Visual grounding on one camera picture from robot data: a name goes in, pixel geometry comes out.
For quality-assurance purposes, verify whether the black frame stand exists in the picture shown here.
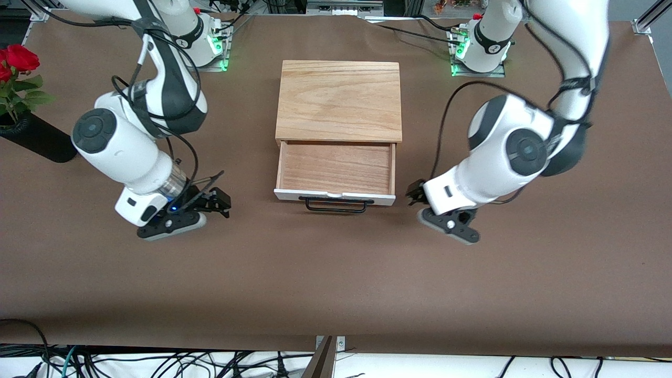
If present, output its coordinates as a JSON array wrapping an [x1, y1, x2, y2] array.
[[298, 196, 375, 214]]

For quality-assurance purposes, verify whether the wooden drawer with white front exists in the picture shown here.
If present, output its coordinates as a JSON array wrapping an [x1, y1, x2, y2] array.
[[274, 140, 397, 206]]

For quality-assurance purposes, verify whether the wooden drawer cabinet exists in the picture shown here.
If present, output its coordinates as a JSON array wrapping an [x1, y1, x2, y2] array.
[[275, 60, 403, 145]]

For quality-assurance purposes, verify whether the black ribbed vase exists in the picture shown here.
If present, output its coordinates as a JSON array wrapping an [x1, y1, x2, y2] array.
[[0, 111, 78, 163]]

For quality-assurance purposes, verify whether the red rose bouquet with leaves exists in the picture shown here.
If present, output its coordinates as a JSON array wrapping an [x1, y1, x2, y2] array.
[[0, 44, 56, 127]]

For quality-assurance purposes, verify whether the dark slanted stand bar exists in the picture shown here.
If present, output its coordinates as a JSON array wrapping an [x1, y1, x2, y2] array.
[[300, 336, 338, 378]]

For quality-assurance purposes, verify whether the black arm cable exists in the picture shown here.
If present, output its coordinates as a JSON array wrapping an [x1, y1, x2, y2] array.
[[430, 21, 604, 182], [21, 0, 226, 211]]

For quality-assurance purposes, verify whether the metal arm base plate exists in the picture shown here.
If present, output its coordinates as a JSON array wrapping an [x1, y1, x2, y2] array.
[[172, 13, 235, 72], [448, 25, 507, 78]]

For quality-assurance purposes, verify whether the black looped cable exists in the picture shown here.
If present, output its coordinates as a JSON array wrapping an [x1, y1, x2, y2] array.
[[0, 319, 50, 363]]

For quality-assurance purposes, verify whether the black cable across sheet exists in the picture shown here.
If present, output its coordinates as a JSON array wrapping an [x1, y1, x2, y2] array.
[[375, 15, 463, 45]]

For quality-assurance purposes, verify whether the teal cable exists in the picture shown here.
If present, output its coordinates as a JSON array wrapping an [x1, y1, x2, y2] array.
[[59, 345, 79, 378]]

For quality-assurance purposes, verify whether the grey network switch box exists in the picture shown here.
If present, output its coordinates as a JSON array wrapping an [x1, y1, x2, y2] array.
[[307, 0, 385, 16]]

